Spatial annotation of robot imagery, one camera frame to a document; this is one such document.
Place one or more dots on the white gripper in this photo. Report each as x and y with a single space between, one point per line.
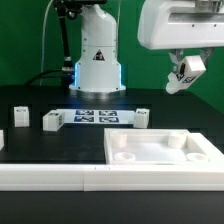
182 24

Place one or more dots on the white square tabletop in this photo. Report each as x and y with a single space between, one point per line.
158 147

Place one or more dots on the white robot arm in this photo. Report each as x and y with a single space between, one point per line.
98 73

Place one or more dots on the white L-shaped obstacle fence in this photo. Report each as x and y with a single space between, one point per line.
188 176

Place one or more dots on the white tag base sheet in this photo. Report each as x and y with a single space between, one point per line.
89 116

